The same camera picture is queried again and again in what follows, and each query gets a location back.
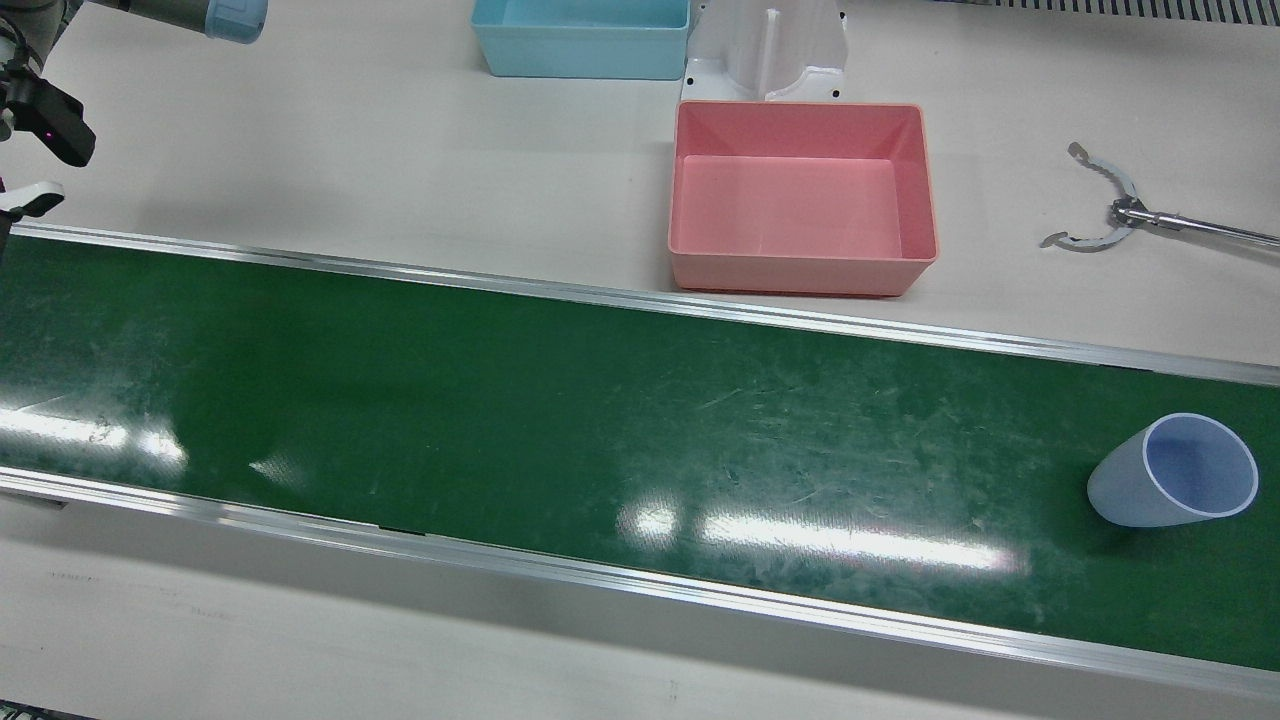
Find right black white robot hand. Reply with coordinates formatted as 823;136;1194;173
0;180;67;237

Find light blue plastic box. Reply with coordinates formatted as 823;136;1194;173
470;0;692;81

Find pink plastic box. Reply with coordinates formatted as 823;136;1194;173
667;100;941;298

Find light blue plastic cup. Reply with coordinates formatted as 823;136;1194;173
1087;412;1260;529

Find green belt conveyor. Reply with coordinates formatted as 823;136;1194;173
0;222;1280;701

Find white plastic stand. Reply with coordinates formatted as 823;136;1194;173
683;0;849;103

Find grey ventilation grille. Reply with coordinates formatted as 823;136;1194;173
935;0;1280;27

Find metal claw grabber tool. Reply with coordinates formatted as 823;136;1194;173
1039;141;1280;254

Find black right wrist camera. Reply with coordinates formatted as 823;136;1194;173
0;75;97;167

